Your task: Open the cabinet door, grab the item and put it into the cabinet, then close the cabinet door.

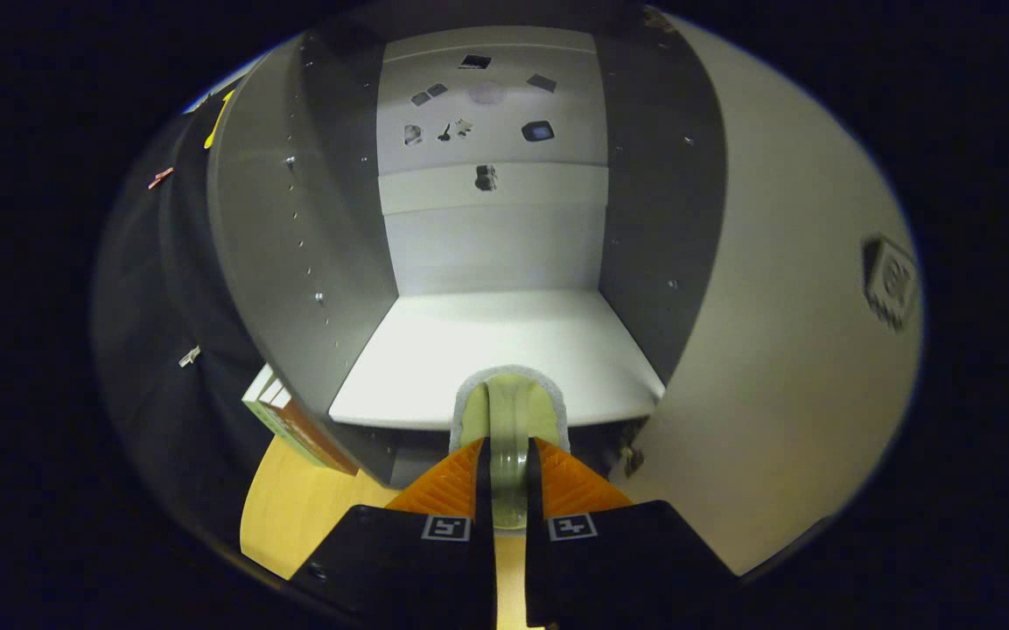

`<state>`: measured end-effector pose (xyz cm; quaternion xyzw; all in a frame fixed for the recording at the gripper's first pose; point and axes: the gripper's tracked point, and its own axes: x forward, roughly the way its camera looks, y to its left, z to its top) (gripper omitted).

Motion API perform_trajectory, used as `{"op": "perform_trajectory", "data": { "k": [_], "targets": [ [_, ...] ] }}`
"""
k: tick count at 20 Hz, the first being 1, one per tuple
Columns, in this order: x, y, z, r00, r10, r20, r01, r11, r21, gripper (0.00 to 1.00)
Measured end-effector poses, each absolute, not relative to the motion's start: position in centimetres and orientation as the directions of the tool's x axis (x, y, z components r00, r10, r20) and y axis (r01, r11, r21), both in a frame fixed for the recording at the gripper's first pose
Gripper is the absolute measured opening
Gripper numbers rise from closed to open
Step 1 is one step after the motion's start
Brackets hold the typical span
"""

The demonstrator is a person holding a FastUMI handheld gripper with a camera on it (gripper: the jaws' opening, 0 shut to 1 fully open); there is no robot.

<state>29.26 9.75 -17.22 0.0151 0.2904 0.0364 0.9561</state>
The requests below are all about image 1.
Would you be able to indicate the green and white book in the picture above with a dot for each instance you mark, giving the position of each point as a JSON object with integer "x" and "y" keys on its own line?
{"x": 261, "y": 411}

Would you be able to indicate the black backdrop cloth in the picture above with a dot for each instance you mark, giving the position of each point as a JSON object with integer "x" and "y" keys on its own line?
{"x": 145, "y": 332}

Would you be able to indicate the red clothes peg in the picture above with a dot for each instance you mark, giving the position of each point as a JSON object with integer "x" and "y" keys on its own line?
{"x": 161, "y": 178}

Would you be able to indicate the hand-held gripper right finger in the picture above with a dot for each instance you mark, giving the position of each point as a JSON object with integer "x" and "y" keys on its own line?
{"x": 536, "y": 560}

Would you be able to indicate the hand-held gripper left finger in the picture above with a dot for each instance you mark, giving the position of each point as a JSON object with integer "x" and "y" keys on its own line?
{"x": 485, "y": 560}

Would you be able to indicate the white clothes peg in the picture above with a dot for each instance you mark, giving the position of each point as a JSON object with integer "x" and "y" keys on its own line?
{"x": 189, "y": 356}

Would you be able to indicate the dark grey cabinet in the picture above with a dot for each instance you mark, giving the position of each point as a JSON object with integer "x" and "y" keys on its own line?
{"x": 486, "y": 341}

